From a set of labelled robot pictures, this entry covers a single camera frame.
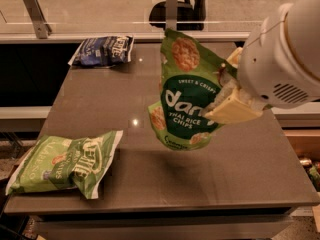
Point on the left metal glass bracket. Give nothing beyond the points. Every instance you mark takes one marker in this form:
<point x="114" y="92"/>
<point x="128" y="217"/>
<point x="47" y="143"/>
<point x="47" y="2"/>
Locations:
<point x="41" y="28"/>

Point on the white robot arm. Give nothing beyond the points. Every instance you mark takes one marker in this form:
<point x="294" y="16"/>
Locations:
<point x="278" y="66"/>

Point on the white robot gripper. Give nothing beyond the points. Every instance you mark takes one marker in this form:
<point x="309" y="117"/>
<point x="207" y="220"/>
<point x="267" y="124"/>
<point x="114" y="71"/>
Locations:
<point x="271" y="67"/>

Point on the snack items on lower shelf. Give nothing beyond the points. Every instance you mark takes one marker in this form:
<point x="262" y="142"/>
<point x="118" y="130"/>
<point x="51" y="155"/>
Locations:
<point x="312" y="171"/>

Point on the metal glass bracket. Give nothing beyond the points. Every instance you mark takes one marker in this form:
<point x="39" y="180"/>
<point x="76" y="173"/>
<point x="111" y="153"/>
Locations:
<point x="41" y="28"/>
<point x="171" y="14"/>

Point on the blue kettle chip bag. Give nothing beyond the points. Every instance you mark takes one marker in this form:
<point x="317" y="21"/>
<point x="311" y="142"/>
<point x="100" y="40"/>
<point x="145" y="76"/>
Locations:
<point x="105" y="51"/>

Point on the middle metal glass bracket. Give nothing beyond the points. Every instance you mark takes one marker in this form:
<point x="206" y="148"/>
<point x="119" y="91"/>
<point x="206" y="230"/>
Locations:
<point x="171" y="14"/>

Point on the green jalapeno kettle chip bag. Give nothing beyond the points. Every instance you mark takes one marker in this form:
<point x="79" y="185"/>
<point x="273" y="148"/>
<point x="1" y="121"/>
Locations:
<point x="56" y="163"/>

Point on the green dang rice chip bag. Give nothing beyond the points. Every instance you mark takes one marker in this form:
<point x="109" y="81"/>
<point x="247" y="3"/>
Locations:
<point x="192" y="77"/>

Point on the black office chair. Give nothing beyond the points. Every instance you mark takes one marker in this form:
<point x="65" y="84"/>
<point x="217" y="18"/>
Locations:
<point x="191" y="15"/>

